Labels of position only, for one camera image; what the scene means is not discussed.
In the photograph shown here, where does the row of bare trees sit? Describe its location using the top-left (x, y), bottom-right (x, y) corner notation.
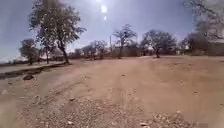
top-left (18, 0), bottom-right (224, 66)

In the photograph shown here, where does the brown gravel dirt ground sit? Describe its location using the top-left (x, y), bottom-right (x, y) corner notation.
top-left (0, 55), bottom-right (224, 128)

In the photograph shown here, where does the bare tree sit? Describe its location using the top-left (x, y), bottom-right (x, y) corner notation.
top-left (139, 29), bottom-right (178, 59)
top-left (112, 23), bottom-right (138, 60)

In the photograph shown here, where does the large leafy tree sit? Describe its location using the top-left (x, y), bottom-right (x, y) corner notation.
top-left (27, 0), bottom-right (87, 66)

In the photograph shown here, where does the dark rock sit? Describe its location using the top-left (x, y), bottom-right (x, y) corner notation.
top-left (22, 74), bottom-right (35, 82)

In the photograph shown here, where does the dark low kerb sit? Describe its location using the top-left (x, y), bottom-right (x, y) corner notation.
top-left (0, 62), bottom-right (69, 81)

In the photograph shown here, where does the pale paved strip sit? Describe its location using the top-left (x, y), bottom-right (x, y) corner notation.
top-left (0, 61), bottom-right (64, 75)

